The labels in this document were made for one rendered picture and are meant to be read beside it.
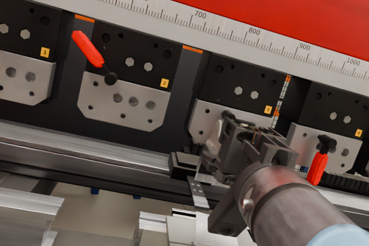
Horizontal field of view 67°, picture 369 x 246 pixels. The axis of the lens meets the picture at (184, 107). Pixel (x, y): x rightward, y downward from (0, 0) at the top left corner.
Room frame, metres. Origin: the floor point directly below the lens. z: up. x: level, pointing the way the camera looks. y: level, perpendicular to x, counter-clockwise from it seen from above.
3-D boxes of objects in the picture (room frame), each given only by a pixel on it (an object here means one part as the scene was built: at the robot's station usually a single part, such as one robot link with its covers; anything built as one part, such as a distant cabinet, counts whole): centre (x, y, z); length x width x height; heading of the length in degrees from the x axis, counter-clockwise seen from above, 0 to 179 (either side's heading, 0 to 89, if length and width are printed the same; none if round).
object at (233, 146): (0.35, -0.10, 1.21); 0.12 x 0.08 x 0.09; 10
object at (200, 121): (0.55, -0.09, 1.26); 0.15 x 0.09 x 0.17; 100
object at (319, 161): (0.52, -0.27, 1.20); 0.04 x 0.02 x 0.10; 10
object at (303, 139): (0.59, -0.28, 1.26); 0.15 x 0.09 x 0.17; 100
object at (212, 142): (0.45, -0.06, 1.21); 0.09 x 0.03 x 0.06; 15
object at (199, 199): (0.72, -0.08, 1.01); 0.26 x 0.12 x 0.05; 10
